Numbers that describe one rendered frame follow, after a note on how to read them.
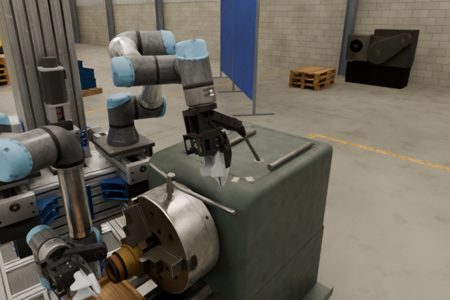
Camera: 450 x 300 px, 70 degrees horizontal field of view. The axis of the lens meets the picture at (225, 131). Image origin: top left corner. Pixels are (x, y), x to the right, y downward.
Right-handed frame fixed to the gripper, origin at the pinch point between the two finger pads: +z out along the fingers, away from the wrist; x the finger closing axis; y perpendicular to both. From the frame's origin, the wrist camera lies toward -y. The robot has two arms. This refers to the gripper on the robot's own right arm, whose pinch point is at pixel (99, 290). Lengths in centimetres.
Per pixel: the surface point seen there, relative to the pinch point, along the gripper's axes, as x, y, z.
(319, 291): -54, -89, 22
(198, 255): 3.2, -23.2, 12.3
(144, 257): 2.7, -13.0, 1.4
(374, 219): -108, -253, 3
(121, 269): 2.2, -6.5, 0.1
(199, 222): 10.4, -26.8, 8.9
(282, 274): -25, -59, 19
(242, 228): 8.2, -35.4, 17.8
